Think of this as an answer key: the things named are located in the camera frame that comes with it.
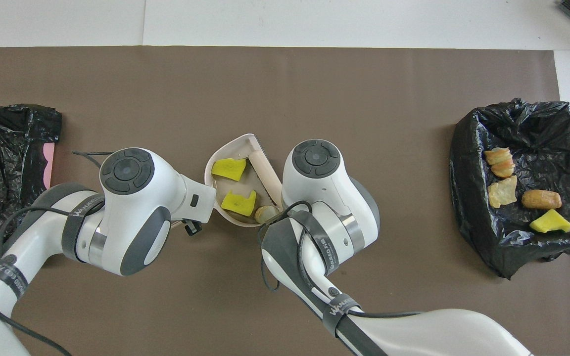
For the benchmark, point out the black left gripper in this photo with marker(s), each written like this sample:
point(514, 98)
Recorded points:
point(193, 228)

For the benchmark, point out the notched yellow sponge piece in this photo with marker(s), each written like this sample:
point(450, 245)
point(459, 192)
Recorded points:
point(238, 203)

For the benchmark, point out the beige plastic dustpan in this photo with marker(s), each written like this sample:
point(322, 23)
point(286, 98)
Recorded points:
point(225, 187)

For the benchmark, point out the yellow sponge chunk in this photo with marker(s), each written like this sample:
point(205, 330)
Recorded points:
point(228, 169)

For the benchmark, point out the pale dumpling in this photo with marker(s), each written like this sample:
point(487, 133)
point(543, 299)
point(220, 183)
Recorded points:
point(501, 193)

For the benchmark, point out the orange striped croissant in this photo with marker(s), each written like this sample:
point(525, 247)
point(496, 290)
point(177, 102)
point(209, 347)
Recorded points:
point(500, 162)

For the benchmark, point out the brown bread roll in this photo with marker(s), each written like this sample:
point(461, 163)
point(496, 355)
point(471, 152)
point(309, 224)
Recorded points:
point(541, 200)

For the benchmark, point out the yellow sponge wedge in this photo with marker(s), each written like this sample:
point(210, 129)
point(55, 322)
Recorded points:
point(549, 222)

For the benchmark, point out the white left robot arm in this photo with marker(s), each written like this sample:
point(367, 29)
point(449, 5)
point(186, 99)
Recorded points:
point(131, 207)

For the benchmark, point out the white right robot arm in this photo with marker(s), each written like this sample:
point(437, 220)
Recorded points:
point(324, 198)

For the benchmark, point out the pink bin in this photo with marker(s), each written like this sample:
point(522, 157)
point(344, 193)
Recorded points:
point(49, 165)

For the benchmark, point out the black plastic trash bag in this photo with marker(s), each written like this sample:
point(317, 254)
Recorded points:
point(473, 148)
point(3, 148)

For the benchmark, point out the brown paper table mat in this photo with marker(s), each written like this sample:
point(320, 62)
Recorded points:
point(364, 99)

